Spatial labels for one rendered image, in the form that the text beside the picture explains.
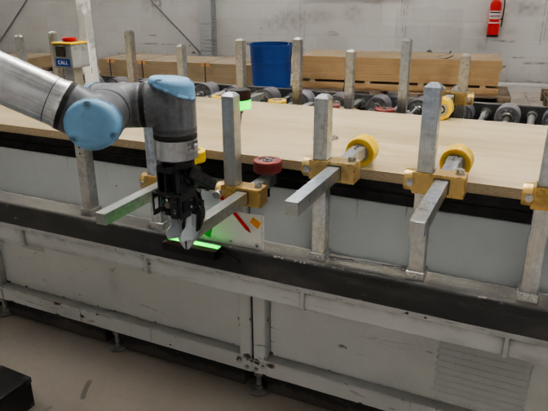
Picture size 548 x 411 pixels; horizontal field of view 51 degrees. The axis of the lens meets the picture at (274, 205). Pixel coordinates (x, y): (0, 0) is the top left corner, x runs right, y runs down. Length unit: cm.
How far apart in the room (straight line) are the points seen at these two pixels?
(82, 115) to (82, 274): 143
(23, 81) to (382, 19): 768
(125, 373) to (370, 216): 117
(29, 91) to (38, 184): 128
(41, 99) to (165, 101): 23
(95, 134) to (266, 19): 799
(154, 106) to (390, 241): 81
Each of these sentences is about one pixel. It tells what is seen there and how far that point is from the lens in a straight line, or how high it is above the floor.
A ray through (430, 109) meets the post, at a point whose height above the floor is 111.
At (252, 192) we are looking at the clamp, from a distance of 148.
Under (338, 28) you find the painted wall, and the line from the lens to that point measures 866.
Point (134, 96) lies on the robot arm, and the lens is 116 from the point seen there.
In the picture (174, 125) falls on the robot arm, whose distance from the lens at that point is 115.
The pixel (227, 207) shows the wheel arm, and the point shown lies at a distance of 140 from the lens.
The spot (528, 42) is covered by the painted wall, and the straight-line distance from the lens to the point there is 850.
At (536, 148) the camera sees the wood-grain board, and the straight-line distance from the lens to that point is 190.
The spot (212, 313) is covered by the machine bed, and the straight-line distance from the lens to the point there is 208.
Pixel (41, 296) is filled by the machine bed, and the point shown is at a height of 17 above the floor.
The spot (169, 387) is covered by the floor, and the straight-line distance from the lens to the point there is 221.
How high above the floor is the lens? 136
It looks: 21 degrees down
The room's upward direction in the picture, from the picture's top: straight up
